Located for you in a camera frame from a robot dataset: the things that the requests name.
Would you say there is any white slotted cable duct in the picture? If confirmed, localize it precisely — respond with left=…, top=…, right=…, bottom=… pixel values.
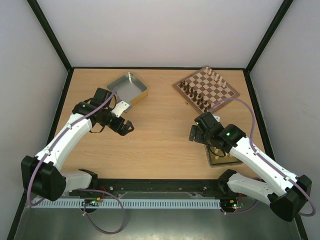
left=35, top=198, right=221, bottom=210

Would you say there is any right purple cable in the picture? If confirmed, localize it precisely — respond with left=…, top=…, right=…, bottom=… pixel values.
left=208, top=97, right=317, bottom=216

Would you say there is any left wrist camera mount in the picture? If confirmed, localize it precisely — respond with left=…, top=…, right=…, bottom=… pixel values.
left=111, top=100, right=132, bottom=118

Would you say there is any purple cable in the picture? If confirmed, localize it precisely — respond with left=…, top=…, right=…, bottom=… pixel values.
left=208, top=97, right=317, bottom=216
left=26, top=90, right=126, bottom=235

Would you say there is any wooden chess board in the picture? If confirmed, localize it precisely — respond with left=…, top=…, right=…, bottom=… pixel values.
left=172, top=66, right=240, bottom=115

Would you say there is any gold tin with pieces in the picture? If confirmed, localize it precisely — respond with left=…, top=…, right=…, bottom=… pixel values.
left=205, top=145, right=243, bottom=168

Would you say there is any black aluminium frame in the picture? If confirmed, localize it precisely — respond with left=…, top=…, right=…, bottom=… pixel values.
left=7, top=0, right=308, bottom=240

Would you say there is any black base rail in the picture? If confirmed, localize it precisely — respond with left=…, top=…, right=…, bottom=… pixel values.
left=67, top=177, right=248, bottom=198

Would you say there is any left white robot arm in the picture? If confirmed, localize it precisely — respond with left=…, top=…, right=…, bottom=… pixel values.
left=21, top=88, right=134, bottom=206

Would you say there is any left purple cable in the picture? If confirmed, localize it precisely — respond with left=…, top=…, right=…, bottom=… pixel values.
left=26, top=90, right=126, bottom=235

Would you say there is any silver metal tin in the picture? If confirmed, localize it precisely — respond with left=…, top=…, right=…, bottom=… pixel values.
left=107, top=72, right=148, bottom=106

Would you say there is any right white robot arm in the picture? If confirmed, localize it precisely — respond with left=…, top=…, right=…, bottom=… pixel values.
left=189, top=112, right=312, bottom=222

